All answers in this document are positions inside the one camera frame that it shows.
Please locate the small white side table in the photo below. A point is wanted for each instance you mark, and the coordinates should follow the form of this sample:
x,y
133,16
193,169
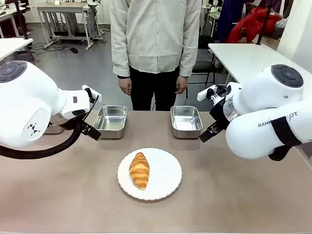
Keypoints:
x,y
12,46

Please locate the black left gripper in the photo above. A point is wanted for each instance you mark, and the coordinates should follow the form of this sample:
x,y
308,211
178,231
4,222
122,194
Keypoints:
x,y
87,128

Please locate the golden croissant bread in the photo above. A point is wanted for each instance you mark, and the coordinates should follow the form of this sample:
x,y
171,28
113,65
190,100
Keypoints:
x,y
139,170

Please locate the grey background workbench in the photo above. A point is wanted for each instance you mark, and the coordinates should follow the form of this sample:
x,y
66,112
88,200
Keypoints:
x,y
65,17

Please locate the black floor pedal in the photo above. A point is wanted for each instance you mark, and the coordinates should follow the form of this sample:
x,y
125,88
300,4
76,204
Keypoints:
x,y
73,50

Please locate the person right hand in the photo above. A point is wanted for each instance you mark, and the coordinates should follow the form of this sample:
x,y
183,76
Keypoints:
x,y
125,85

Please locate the person left hand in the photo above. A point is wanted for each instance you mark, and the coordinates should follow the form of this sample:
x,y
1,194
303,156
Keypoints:
x,y
181,84

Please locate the large white side table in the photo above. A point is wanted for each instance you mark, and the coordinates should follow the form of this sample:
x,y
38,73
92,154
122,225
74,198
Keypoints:
x,y
241,58

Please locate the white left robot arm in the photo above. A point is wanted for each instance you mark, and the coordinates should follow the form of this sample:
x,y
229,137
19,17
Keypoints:
x,y
26,97

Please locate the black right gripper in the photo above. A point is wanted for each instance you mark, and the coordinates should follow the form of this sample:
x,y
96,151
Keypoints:
x,y
219,119

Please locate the white scalloped plate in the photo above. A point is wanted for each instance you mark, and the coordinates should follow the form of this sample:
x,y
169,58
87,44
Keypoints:
x,y
165,175

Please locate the white floor power strip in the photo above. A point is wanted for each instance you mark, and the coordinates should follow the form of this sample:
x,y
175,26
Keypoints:
x,y
47,44

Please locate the person black trousers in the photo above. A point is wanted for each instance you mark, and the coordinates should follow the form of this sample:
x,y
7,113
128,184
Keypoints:
x,y
153,90

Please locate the person left forearm cream sleeve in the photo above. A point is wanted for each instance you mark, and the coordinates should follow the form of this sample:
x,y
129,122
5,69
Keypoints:
x,y
189,58

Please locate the person torso cream shirt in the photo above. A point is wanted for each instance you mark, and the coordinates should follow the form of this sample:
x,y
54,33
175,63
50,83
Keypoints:
x,y
153,34

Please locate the red jacket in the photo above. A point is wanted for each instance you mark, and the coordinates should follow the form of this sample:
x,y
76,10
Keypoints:
x,y
253,23

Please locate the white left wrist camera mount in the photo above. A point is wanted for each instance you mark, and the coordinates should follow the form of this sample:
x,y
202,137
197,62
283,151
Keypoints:
x,y
93,91

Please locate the person right forearm cream sleeve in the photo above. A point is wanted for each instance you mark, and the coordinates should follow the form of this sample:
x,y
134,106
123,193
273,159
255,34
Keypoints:
x,y
120,58

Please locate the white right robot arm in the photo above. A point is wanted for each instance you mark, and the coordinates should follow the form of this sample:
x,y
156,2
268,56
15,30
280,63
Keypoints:
x,y
268,97

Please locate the white background desk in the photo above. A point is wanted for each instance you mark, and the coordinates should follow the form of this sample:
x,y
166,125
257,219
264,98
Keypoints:
x,y
9,12

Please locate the blue hanging garment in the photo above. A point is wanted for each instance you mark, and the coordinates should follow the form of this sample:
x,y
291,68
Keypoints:
x,y
229,17

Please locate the black folding chair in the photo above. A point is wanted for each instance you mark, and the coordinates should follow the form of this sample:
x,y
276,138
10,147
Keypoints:
x,y
203,65

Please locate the steel rectangular container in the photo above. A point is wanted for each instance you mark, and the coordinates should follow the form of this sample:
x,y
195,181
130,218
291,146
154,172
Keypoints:
x,y
186,120
57,128
111,120

